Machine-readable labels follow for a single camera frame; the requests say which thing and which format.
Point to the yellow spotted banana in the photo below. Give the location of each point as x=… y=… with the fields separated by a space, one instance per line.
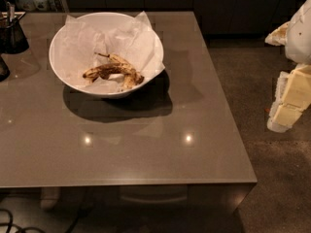
x=129 y=81

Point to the white paper liner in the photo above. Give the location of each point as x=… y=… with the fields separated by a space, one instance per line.
x=129 y=46

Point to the dark glass container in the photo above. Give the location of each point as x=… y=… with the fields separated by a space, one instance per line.
x=12 y=38

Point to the dark round object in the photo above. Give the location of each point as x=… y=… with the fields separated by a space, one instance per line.
x=4 y=70

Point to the white ceramic bowl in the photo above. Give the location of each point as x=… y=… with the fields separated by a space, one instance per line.
x=77 y=78

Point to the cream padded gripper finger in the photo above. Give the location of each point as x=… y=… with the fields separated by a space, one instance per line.
x=292 y=98
x=279 y=36

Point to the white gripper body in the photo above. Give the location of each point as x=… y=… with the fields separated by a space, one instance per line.
x=299 y=36

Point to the dark spotted banana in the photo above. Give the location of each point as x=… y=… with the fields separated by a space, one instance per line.
x=106 y=70

